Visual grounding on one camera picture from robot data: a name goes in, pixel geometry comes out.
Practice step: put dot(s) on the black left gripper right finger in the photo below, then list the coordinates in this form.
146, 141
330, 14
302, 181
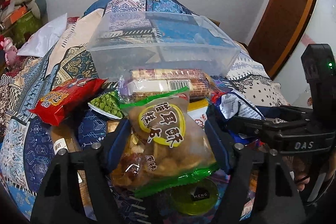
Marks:
260, 189

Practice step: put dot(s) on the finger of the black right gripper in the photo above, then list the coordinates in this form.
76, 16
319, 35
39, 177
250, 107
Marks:
262, 129
264, 113

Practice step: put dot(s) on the blue white red snack bag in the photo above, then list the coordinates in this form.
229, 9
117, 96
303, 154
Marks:
232, 104

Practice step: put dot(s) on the red noodle snack bag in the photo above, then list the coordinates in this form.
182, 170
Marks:
57, 105

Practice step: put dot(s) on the green-edged fried snack bag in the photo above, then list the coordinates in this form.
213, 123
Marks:
166, 148

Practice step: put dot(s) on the brick-pattern cookie sleeve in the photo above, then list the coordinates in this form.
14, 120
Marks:
148, 82

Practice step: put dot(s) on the right hand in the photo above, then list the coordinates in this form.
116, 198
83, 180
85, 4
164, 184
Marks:
299, 172

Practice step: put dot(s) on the patchwork patterned bed quilt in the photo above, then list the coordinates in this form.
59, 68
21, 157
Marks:
26, 145

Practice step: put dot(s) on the green round tin lid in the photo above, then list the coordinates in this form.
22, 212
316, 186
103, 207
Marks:
194, 199

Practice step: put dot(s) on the green peas snack bag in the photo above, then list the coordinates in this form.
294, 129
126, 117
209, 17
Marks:
107, 104

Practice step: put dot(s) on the brown wooden door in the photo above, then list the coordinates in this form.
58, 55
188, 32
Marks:
279, 32

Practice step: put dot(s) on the pink plush toy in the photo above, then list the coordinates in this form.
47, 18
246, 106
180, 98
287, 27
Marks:
11, 51

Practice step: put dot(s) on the white pillow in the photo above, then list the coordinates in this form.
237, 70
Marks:
45, 38

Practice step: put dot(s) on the clear plastic storage bin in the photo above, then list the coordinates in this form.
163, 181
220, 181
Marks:
126, 41

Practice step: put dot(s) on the cluttered pile of belongings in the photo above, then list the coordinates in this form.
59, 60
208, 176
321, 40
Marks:
21, 18

